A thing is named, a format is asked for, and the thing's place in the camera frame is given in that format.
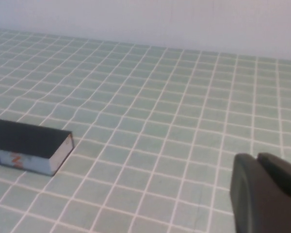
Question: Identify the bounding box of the green checked tablecloth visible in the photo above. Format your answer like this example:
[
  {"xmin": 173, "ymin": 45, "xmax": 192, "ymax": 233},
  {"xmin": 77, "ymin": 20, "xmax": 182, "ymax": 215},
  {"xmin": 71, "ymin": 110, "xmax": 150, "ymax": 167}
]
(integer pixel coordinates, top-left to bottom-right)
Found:
[{"xmin": 0, "ymin": 28, "xmax": 291, "ymax": 233}]

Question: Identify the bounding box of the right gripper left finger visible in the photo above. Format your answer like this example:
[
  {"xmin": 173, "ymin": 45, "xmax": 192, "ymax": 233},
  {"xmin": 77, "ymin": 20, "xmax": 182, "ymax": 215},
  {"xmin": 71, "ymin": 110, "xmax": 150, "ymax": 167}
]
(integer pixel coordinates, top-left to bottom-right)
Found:
[{"xmin": 229, "ymin": 153, "xmax": 291, "ymax": 233}]

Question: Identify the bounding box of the black glasses case printed side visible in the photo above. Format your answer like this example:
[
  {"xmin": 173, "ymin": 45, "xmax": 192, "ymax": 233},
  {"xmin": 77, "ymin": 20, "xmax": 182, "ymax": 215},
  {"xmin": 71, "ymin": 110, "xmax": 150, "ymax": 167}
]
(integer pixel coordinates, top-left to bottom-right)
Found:
[{"xmin": 0, "ymin": 117, "xmax": 75, "ymax": 177}]

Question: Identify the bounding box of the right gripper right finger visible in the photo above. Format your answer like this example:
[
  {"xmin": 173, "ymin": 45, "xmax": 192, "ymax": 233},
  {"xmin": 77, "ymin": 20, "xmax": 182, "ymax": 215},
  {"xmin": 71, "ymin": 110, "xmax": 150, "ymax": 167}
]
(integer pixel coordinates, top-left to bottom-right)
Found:
[{"xmin": 257, "ymin": 152, "xmax": 291, "ymax": 207}]

